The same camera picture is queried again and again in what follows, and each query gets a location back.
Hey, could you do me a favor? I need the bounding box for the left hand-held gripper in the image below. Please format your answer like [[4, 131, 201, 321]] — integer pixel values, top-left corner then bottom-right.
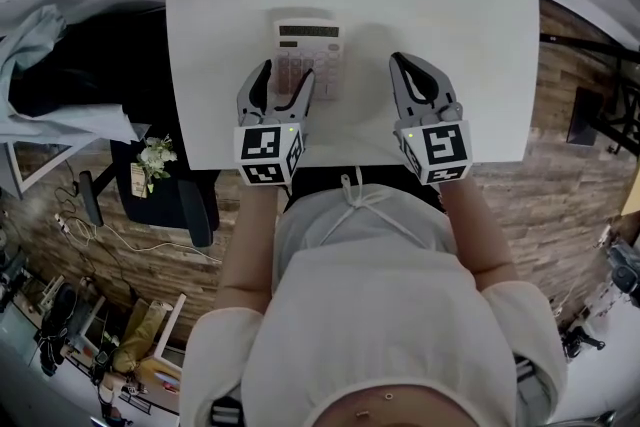
[[233, 58, 316, 188]]

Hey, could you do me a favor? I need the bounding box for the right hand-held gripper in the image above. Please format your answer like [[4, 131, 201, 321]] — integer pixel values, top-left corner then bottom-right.
[[389, 52, 474, 186]]

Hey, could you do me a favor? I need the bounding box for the white calculator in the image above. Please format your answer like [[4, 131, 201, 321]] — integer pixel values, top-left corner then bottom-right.
[[272, 18, 345, 103]]

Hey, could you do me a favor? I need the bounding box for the person's left forearm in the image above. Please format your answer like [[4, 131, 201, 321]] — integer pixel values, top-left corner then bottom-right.
[[216, 182, 279, 314]]

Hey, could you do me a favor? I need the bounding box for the person's right forearm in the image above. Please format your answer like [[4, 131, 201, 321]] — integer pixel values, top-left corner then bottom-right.
[[439, 174, 519, 289]]

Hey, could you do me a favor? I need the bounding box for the black office chair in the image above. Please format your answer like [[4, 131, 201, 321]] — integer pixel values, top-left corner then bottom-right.
[[9, 0, 220, 249]]

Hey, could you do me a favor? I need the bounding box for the white flower bouquet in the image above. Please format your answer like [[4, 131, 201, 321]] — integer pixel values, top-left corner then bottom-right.
[[130, 133, 179, 200]]

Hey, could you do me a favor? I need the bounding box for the black metal rack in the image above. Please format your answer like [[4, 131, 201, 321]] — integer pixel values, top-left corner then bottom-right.
[[539, 30, 640, 155]]

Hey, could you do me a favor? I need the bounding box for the light blue cloth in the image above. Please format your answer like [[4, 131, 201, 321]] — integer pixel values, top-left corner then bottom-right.
[[0, 3, 146, 145]]

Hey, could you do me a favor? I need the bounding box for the person's white clothing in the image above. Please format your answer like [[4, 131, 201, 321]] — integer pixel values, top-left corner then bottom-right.
[[179, 167, 569, 427]]

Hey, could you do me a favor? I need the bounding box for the white small shelf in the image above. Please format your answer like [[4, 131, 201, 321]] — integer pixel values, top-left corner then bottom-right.
[[149, 292, 187, 366]]

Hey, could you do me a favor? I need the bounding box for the white power cable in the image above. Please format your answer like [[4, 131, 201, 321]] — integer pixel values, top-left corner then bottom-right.
[[53, 212, 222, 265]]

